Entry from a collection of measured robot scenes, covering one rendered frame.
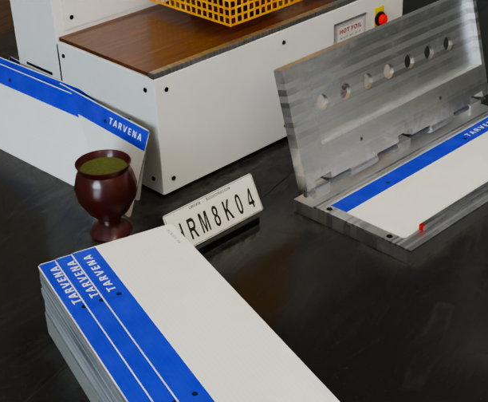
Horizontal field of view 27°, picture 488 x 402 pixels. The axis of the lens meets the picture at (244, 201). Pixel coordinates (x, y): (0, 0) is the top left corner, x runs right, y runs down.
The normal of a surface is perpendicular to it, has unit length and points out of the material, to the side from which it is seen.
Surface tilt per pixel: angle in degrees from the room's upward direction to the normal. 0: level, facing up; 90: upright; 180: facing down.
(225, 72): 90
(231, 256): 0
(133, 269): 0
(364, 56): 75
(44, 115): 63
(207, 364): 0
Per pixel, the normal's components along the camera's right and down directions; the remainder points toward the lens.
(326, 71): 0.66, 0.11
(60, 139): -0.63, -0.05
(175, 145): 0.70, 0.33
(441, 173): -0.04, -0.87
